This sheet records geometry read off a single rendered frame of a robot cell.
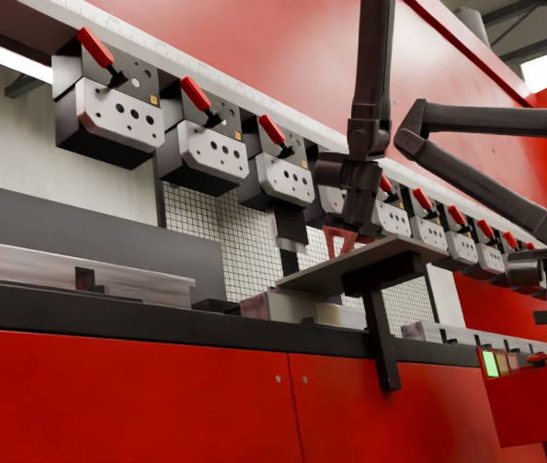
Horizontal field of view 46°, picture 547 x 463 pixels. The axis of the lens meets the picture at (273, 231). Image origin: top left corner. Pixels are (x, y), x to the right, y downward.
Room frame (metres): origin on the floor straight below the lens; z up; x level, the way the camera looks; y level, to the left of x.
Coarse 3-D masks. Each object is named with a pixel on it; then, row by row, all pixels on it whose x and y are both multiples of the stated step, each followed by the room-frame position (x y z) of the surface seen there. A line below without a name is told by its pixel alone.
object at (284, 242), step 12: (276, 204) 1.19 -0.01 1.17; (276, 216) 1.18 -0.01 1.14; (288, 216) 1.21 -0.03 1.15; (300, 216) 1.24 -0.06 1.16; (276, 228) 1.18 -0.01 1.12; (288, 228) 1.21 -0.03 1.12; (300, 228) 1.24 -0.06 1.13; (276, 240) 1.19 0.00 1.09; (288, 240) 1.21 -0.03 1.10; (300, 240) 1.23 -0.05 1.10; (300, 252) 1.24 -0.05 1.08
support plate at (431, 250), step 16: (384, 240) 0.99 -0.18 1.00; (400, 240) 0.99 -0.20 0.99; (416, 240) 1.03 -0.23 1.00; (336, 256) 1.05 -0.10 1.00; (352, 256) 1.04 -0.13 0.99; (368, 256) 1.05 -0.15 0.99; (384, 256) 1.06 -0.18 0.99; (432, 256) 1.11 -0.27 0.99; (304, 272) 1.10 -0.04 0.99; (320, 272) 1.10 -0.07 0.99; (336, 272) 1.11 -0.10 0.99; (304, 288) 1.19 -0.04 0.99; (320, 288) 1.21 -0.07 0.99; (336, 288) 1.22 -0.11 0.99
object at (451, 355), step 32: (0, 288) 0.60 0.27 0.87; (32, 288) 0.62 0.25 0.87; (0, 320) 0.60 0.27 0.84; (32, 320) 0.62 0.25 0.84; (64, 320) 0.65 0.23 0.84; (96, 320) 0.68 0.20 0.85; (128, 320) 0.71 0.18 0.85; (160, 320) 0.75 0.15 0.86; (192, 320) 0.79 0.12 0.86; (224, 320) 0.84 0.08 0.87; (256, 320) 0.89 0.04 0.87; (320, 352) 1.00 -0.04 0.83; (352, 352) 1.07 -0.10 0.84; (416, 352) 1.24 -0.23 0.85; (448, 352) 1.34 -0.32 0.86
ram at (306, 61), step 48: (0, 0) 0.72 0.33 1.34; (48, 0) 0.76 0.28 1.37; (96, 0) 0.83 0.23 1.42; (144, 0) 0.91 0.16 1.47; (192, 0) 1.01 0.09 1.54; (240, 0) 1.12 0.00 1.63; (288, 0) 1.27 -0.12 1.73; (336, 0) 1.46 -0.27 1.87; (48, 48) 0.83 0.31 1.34; (144, 48) 0.90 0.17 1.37; (192, 48) 1.00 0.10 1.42; (240, 48) 1.11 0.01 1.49; (288, 48) 1.24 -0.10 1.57; (336, 48) 1.42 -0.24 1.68; (432, 48) 1.96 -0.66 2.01; (240, 96) 1.09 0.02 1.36; (288, 96) 1.22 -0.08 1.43; (336, 96) 1.38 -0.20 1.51; (432, 96) 1.86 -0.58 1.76; (480, 96) 2.25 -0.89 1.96; (336, 144) 1.34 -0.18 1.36; (480, 144) 2.12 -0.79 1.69; (528, 144) 2.62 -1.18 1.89; (432, 192) 1.71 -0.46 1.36; (528, 192) 2.44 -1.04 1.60; (528, 240) 2.29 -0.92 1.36
